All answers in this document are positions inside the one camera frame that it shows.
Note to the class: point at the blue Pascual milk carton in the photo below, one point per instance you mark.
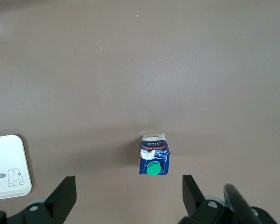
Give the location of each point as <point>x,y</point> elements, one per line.
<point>154,161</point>

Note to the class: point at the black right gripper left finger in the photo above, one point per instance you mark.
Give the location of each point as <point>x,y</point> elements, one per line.
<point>60,198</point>

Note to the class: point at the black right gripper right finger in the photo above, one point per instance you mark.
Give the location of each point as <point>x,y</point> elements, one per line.
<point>193,198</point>

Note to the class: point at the white Rabbit print tray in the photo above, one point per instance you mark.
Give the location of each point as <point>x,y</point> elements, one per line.
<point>7,158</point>

